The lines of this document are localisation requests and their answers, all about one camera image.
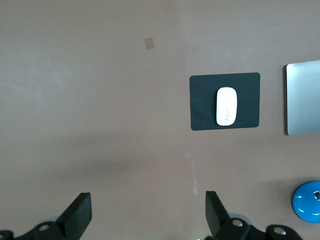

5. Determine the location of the white computer mouse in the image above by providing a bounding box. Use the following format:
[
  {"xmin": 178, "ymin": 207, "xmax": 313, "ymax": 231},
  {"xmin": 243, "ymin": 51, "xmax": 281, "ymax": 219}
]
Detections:
[{"xmin": 215, "ymin": 86, "xmax": 238, "ymax": 127}]

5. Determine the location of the silver closed laptop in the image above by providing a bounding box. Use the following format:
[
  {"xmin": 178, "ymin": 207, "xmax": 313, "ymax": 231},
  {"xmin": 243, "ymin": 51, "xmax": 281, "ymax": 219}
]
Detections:
[{"xmin": 285, "ymin": 59, "xmax": 320, "ymax": 137}]

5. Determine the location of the blue desk lamp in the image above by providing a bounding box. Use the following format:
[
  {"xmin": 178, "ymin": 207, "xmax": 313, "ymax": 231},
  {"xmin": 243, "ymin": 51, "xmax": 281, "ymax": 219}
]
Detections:
[{"xmin": 291, "ymin": 180, "xmax": 320, "ymax": 224}]

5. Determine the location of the black mouse pad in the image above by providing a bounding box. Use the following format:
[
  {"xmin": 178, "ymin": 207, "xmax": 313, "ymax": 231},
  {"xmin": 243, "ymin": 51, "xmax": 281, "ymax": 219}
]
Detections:
[{"xmin": 188, "ymin": 72, "xmax": 261, "ymax": 132}]

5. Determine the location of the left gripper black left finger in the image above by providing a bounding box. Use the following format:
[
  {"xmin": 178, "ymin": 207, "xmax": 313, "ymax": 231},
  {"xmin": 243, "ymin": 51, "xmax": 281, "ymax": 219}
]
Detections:
[{"xmin": 0, "ymin": 192, "xmax": 93, "ymax": 240}]

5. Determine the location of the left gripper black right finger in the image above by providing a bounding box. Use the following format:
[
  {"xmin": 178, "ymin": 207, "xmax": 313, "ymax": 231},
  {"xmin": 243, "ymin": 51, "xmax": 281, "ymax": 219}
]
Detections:
[{"xmin": 205, "ymin": 190, "xmax": 304, "ymax": 240}]

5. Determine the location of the small brown tape patch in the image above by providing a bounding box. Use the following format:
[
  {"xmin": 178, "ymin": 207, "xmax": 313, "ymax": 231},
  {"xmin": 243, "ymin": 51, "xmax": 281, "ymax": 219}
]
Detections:
[{"xmin": 144, "ymin": 37, "xmax": 156, "ymax": 51}]

